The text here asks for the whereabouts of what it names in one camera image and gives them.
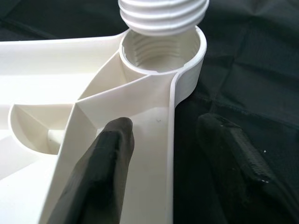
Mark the white plastic table top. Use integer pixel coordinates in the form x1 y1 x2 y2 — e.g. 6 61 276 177
0 24 208 224

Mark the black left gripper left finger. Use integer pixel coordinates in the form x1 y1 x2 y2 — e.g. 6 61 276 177
49 116 136 224

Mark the white plastic table leg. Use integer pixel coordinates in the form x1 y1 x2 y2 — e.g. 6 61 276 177
118 0 211 37

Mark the black table cloth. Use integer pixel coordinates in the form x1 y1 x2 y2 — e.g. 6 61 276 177
0 0 299 224

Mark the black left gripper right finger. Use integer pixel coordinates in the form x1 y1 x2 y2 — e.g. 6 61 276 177
197 113 299 224

